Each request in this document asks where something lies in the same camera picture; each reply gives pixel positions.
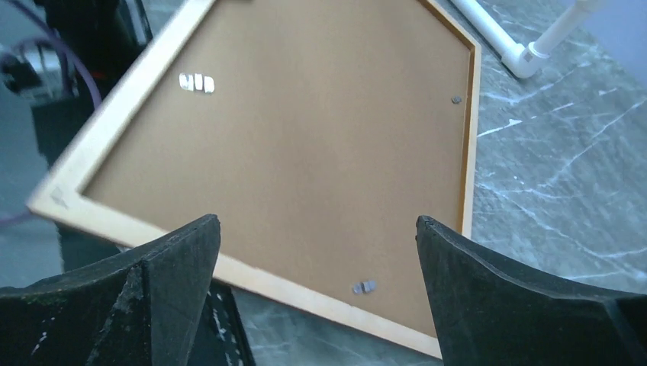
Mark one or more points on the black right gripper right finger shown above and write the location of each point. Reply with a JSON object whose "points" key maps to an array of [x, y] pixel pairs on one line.
{"points": [[489, 309]]}

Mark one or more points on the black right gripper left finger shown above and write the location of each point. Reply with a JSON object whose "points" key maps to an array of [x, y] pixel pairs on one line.
{"points": [[140, 307]]}

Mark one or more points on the wooden picture frame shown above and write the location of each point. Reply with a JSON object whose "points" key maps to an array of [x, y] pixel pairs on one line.
{"points": [[318, 132]]}

